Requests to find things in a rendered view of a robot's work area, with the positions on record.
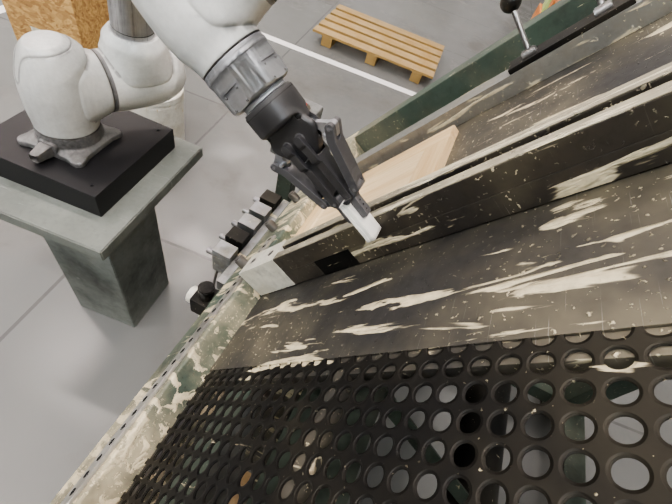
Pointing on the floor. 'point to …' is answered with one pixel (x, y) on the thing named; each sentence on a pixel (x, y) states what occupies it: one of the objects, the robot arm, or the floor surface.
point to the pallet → (380, 41)
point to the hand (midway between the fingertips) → (360, 217)
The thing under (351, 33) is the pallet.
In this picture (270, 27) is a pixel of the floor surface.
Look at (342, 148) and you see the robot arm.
